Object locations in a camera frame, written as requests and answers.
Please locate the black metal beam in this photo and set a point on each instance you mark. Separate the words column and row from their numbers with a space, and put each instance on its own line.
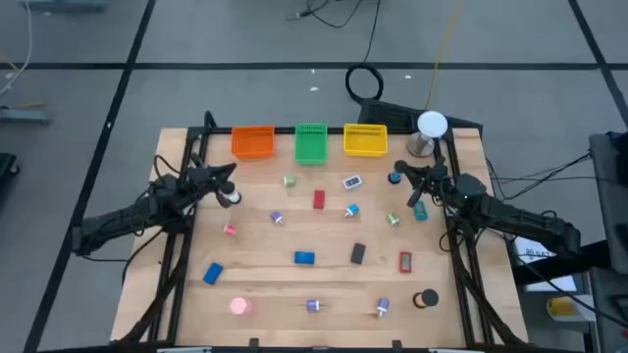
column 544, row 271

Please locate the green USB wall charger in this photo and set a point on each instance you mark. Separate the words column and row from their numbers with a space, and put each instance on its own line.
column 289, row 181
column 392, row 218

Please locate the black metal table frame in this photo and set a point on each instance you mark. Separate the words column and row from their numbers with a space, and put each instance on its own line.
column 284, row 130

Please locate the blue small box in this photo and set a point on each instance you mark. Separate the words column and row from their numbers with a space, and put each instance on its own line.
column 304, row 257
column 213, row 273

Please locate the yellow plastic basket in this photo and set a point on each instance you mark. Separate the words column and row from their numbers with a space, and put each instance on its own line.
column 365, row 142

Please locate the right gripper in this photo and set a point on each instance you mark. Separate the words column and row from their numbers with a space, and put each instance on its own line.
column 441, row 181

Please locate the pink USB wall charger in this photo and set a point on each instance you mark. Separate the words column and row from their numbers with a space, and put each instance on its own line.
column 229, row 228

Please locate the white mushroom table lamp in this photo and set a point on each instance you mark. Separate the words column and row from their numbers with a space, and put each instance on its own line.
column 432, row 123

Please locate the red staple box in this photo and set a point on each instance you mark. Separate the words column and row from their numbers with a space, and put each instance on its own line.
column 405, row 262

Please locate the blue sand hourglass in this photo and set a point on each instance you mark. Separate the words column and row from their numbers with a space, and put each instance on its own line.
column 394, row 178

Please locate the orange plastic basket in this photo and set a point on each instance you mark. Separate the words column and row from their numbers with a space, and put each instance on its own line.
column 252, row 144

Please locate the grey floor plate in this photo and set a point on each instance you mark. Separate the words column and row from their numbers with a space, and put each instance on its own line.
column 64, row 5

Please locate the red small box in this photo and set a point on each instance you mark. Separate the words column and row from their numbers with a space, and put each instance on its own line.
column 319, row 199

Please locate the orange sand hourglass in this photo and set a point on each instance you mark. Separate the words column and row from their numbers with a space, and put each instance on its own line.
column 429, row 297

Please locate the black small box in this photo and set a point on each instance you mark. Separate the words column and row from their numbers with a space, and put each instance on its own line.
column 358, row 253

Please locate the grey equipment cabinet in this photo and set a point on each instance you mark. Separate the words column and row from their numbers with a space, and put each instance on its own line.
column 608, row 314
column 606, row 206

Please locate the white paper booklet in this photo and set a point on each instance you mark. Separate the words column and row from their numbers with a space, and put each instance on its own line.
column 535, row 251

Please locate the teal staple box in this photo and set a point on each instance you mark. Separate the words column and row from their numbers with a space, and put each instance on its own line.
column 420, row 211

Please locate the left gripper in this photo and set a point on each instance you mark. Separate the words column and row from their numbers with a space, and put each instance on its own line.
column 206, row 179

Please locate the green plastic basket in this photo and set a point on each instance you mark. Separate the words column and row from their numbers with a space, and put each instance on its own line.
column 310, row 147

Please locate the purple USB wall charger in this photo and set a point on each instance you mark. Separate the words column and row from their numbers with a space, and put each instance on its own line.
column 312, row 305
column 383, row 304

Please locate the white staple box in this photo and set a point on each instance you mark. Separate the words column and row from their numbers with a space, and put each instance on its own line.
column 351, row 182

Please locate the yellow plastic container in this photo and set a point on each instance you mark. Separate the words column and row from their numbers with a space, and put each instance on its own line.
column 561, row 308

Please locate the pink hourglass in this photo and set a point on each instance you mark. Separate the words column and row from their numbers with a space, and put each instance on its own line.
column 239, row 306

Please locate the grey floor bar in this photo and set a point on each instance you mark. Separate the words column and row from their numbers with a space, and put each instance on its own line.
column 24, row 116

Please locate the black perforated panel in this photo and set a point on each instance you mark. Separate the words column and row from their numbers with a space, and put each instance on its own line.
column 387, row 115

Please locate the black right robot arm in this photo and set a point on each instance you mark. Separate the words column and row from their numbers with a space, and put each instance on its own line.
column 520, row 220

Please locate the white sand hourglass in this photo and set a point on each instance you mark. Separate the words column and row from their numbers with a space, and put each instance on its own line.
column 234, row 197

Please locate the white round object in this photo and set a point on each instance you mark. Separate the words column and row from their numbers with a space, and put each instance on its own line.
column 277, row 216
column 352, row 210

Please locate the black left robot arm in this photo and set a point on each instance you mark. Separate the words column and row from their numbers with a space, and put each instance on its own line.
column 122, row 218

